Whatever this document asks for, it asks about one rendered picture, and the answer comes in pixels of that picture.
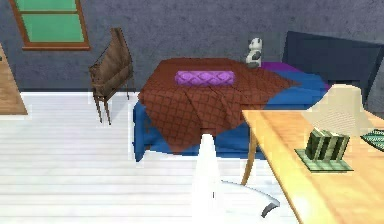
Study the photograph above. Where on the brown checked blanket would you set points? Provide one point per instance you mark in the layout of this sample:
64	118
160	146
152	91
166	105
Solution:
200	100

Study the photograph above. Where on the purple patterned bolster pillow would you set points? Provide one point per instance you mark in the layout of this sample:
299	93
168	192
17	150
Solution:
205	78

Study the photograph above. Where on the white chair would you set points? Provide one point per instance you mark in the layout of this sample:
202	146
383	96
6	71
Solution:
213	186

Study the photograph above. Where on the black and white toy panda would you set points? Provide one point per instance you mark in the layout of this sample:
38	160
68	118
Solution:
254	53

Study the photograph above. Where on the brown wooden chair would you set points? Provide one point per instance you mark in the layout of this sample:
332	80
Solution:
111	71

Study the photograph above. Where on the blue bed with dark headboard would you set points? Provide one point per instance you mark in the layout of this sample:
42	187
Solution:
293	93

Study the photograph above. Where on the beige table lamp green base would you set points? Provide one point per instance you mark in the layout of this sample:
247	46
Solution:
336	116

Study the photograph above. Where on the light wooden table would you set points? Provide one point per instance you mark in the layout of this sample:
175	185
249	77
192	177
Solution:
333	186

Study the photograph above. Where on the light brown wooden furniture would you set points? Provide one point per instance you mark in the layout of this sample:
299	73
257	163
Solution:
8	90

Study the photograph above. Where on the green striped flat object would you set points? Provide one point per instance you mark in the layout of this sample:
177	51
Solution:
376	139

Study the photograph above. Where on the green window with brown frame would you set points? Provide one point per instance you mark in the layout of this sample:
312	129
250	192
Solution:
50	23

